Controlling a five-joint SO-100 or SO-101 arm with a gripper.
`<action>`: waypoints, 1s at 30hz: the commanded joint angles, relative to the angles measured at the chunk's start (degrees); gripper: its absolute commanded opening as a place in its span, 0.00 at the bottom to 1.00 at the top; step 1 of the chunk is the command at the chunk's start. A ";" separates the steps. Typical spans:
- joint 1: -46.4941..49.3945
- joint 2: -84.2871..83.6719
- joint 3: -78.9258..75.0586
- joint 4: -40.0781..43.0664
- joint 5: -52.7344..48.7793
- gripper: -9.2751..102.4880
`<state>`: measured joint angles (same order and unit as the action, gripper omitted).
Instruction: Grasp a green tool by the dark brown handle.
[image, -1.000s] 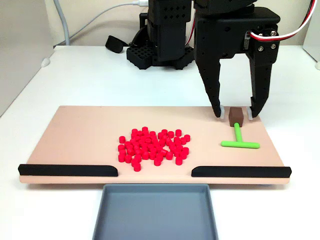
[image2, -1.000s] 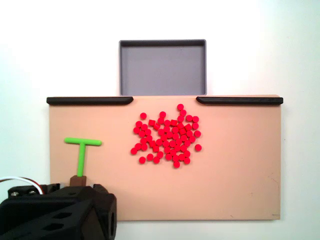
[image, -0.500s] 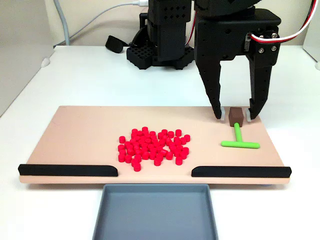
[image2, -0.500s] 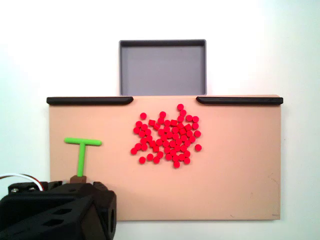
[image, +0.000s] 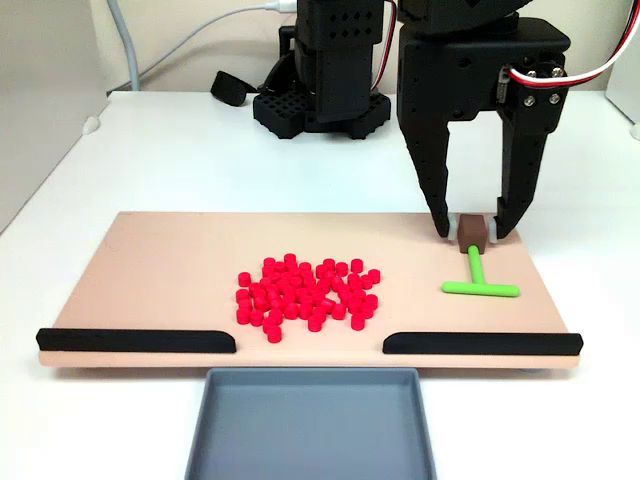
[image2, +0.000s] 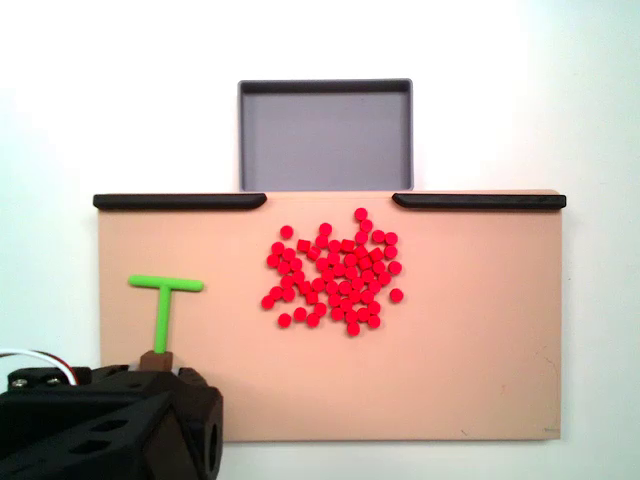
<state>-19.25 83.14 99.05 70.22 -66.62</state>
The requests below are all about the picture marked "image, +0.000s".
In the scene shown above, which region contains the black foam rail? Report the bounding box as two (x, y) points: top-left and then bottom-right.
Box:
(381, 330), (585, 358)
(35, 327), (238, 356)

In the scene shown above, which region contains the grey square tray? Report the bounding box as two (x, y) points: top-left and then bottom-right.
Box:
(183, 366), (439, 480)

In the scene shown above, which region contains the red white black arm wire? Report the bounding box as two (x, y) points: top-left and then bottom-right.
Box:
(371, 0), (400, 95)

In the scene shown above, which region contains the narrow white side panel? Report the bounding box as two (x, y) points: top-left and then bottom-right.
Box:
(604, 0), (640, 127)

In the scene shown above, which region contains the red white black gripper wire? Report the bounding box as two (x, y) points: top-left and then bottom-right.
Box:
(503, 0), (640, 92)

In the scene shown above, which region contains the black table clamp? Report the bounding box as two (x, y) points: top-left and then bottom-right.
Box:
(209, 70), (261, 108)

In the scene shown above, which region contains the large white side panel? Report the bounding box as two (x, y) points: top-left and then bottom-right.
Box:
(0, 0), (111, 234)

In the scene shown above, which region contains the white usb cable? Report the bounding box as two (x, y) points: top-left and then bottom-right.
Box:
(136, 0), (300, 84)

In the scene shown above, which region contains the beige flat board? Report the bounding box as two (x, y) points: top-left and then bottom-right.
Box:
(37, 210), (584, 374)

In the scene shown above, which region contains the green tool brown handle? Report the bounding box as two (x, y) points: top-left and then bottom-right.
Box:
(441, 213), (522, 300)

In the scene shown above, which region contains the thick grey cable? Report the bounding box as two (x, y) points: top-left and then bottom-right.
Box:
(105, 0), (142, 93)

